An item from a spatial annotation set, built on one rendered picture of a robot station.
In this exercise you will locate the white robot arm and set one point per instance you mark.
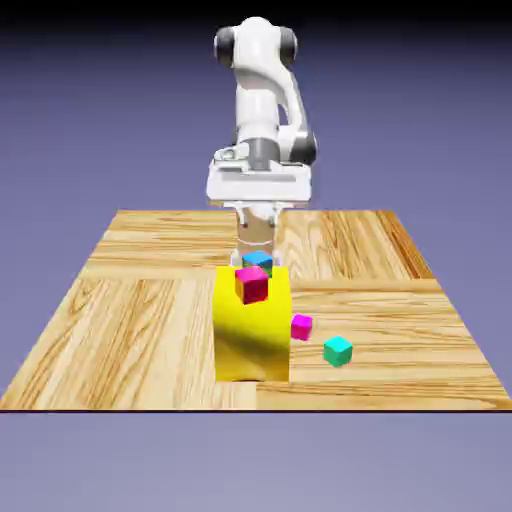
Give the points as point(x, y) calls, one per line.
point(256, 80)

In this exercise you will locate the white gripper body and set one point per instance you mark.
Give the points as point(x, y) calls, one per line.
point(260, 186)

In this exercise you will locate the small blue cube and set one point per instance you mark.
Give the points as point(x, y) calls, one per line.
point(258, 259)

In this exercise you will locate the small magenta cube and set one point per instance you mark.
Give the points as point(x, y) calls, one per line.
point(300, 326)

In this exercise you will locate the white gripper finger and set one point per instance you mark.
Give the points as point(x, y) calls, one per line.
point(241, 216)
point(273, 216)

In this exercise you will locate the small teal cube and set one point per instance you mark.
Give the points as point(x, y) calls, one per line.
point(338, 352)

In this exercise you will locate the large yellow box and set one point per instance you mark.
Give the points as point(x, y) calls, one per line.
point(252, 340)

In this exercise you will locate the small red cube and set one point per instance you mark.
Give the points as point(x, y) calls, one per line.
point(252, 286)

